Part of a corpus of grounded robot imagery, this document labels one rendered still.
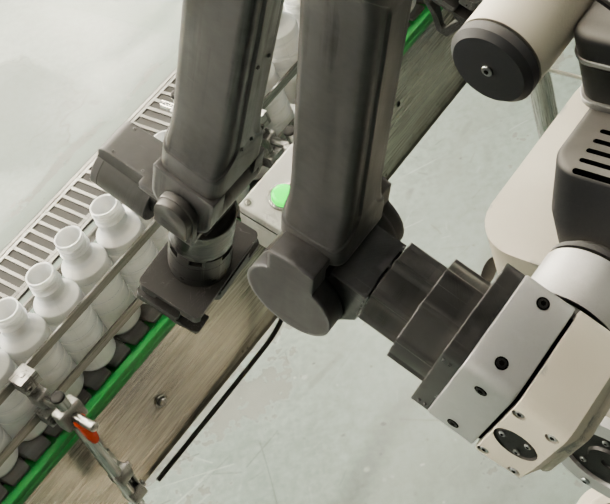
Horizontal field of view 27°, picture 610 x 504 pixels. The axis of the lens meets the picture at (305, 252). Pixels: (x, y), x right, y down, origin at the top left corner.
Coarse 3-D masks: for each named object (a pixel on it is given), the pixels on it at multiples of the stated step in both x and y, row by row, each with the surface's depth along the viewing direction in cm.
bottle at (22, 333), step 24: (0, 312) 147; (24, 312) 146; (0, 336) 148; (24, 336) 146; (48, 336) 149; (24, 360) 148; (48, 360) 149; (72, 360) 154; (48, 384) 151; (72, 384) 154
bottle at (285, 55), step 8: (288, 16) 166; (280, 24) 165; (288, 24) 165; (296, 24) 166; (280, 32) 165; (288, 32) 165; (296, 32) 166; (280, 40) 165; (288, 40) 165; (296, 40) 166; (280, 48) 166; (288, 48) 166; (296, 48) 167; (280, 56) 167; (288, 56) 167; (296, 56) 168; (280, 64) 168; (288, 64) 168; (280, 72) 169; (288, 88) 171; (288, 96) 172
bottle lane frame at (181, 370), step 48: (432, 48) 188; (432, 96) 193; (240, 288) 170; (144, 336) 160; (192, 336) 165; (240, 336) 173; (144, 384) 160; (192, 384) 168; (144, 432) 163; (48, 480) 152; (96, 480) 159; (144, 480) 166
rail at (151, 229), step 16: (288, 80) 167; (272, 96) 166; (144, 240) 155; (128, 256) 153; (112, 272) 152; (96, 288) 151; (32, 304) 153; (80, 304) 150; (64, 320) 149; (112, 336) 156; (96, 352) 154; (80, 368) 153; (64, 384) 152; (0, 400) 144; (32, 416) 149; (0, 464) 147
